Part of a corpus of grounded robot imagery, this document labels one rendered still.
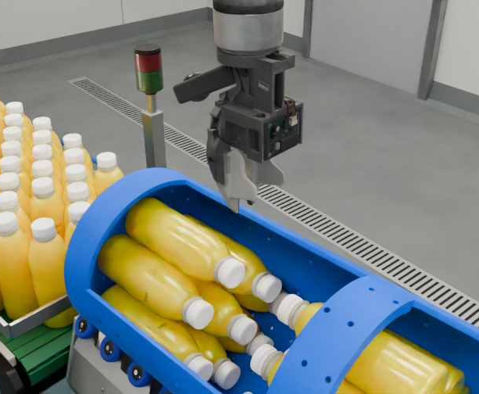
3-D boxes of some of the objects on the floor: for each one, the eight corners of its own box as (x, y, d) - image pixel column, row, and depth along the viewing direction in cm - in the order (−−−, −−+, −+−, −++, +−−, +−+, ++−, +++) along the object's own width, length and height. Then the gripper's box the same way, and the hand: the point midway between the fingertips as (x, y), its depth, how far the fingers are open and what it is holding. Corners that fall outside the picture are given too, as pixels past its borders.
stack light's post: (175, 421, 204) (151, 116, 147) (167, 414, 206) (140, 111, 149) (184, 414, 206) (163, 111, 149) (176, 407, 209) (153, 106, 151)
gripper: (250, 68, 61) (252, 245, 72) (315, 44, 67) (308, 209, 78) (191, 51, 66) (201, 217, 77) (257, 30, 72) (258, 187, 83)
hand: (238, 197), depth 79 cm, fingers closed
